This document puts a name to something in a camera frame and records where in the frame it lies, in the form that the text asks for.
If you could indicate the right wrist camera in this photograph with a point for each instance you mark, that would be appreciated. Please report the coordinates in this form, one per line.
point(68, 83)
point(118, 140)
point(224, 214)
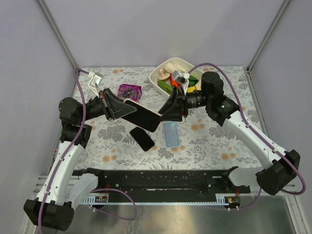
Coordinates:
point(181, 78)

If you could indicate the toy carrot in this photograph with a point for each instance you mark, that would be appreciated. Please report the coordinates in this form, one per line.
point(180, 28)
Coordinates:
point(174, 83)

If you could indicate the black phone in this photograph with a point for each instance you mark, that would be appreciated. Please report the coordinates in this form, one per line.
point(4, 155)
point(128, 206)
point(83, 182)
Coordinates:
point(142, 139)

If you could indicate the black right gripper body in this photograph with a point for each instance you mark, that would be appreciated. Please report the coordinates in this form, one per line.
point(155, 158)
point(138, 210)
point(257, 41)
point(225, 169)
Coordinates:
point(183, 103)

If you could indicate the white plastic basin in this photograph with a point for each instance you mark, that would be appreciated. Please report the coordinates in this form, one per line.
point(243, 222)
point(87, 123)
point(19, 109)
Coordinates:
point(153, 77)

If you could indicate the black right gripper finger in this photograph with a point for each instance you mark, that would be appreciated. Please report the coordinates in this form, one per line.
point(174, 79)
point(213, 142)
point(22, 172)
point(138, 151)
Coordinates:
point(171, 106)
point(172, 117)

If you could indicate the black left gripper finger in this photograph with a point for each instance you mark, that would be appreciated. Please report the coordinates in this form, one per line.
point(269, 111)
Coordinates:
point(122, 109)
point(113, 99)

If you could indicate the black smartphone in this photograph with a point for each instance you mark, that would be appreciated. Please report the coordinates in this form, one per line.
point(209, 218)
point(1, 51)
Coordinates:
point(143, 117)

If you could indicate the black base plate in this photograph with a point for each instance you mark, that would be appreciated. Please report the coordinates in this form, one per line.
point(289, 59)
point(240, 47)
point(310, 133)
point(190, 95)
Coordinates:
point(135, 181)

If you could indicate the purple snack box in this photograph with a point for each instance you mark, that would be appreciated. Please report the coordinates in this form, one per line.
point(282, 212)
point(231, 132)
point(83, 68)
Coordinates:
point(128, 91)

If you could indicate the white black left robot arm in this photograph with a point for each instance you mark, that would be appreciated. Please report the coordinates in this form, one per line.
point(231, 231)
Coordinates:
point(54, 205)

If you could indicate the light blue phone case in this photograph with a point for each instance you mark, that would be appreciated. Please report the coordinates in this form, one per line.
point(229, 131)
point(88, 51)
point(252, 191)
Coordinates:
point(171, 134)

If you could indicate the yellow toy pepper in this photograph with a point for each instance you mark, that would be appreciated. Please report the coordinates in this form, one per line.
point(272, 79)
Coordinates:
point(191, 88)

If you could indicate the green toy pea pod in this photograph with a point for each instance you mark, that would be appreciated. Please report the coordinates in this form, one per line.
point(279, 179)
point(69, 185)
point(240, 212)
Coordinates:
point(165, 86)

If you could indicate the toy bok choy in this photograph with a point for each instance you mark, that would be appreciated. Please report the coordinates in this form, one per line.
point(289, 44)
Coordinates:
point(170, 68)

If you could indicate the toy mushroom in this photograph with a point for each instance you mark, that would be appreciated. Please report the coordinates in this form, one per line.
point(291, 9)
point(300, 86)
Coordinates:
point(163, 75)

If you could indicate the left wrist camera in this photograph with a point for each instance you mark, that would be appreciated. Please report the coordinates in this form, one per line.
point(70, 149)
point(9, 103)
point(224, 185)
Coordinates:
point(94, 81)

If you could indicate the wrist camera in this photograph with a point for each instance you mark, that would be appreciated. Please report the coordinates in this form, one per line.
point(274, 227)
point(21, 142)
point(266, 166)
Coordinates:
point(94, 81)
point(181, 78)

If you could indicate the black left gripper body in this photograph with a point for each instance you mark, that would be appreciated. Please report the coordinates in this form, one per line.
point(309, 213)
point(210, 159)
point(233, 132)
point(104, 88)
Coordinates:
point(106, 104)

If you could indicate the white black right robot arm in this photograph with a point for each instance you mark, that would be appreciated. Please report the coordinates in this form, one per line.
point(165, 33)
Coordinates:
point(278, 166)

